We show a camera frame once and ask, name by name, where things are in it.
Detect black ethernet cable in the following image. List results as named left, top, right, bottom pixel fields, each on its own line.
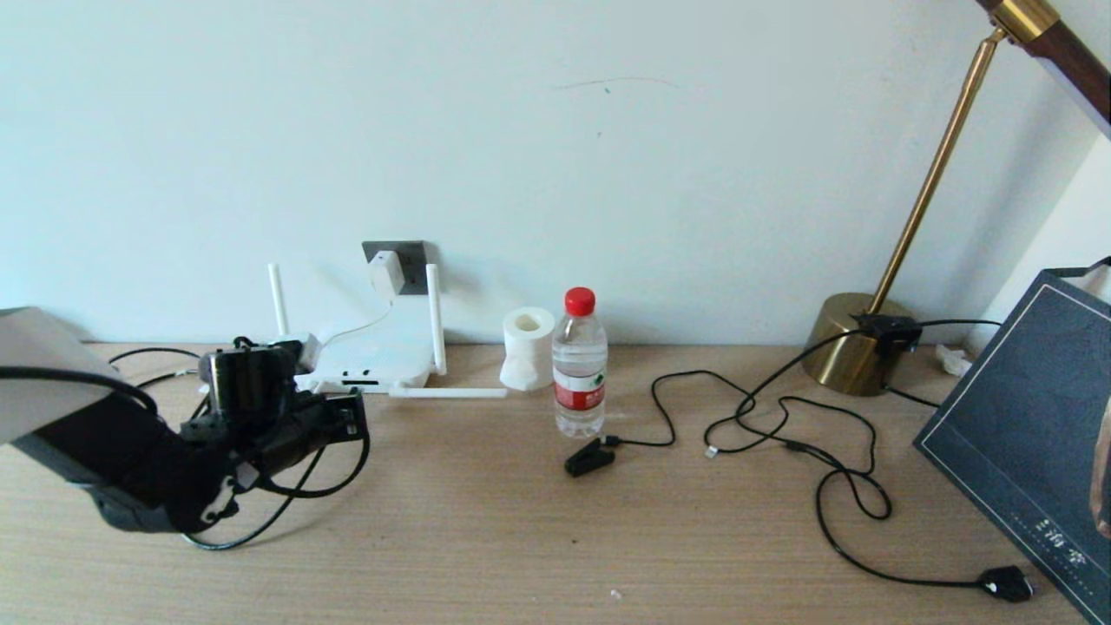
left=108, top=346, right=329, bottom=551

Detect white router with antennas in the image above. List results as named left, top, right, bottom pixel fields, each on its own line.
left=267, top=263, right=509, bottom=400

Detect white toilet paper roll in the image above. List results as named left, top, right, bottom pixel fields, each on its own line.
left=499, top=306, right=557, bottom=391

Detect red-capped water bottle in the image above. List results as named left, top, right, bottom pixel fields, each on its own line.
left=552, top=286, right=608, bottom=438

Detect black clip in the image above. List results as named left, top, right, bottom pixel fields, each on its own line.
left=564, top=437, right=621, bottom=477

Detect brass desk lamp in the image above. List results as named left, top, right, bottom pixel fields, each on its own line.
left=800, top=0, right=1111, bottom=397

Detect black box on lamp base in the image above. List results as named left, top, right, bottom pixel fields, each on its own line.
left=855, top=314, right=924, bottom=355

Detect dark blue paper bag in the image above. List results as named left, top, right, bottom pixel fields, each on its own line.
left=914, top=258, right=1111, bottom=624

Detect white power adapter with cord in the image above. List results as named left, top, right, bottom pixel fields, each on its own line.
left=314, top=293, right=393, bottom=348

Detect grey wall socket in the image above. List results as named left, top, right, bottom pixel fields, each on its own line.
left=362, top=240, right=428, bottom=296

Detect thin black clip cable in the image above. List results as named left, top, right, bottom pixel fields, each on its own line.
left=608, top=371, right=894, bottom=522

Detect black lamp power cable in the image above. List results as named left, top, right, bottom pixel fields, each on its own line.
left=705, top=319, right=1038, bottom=605

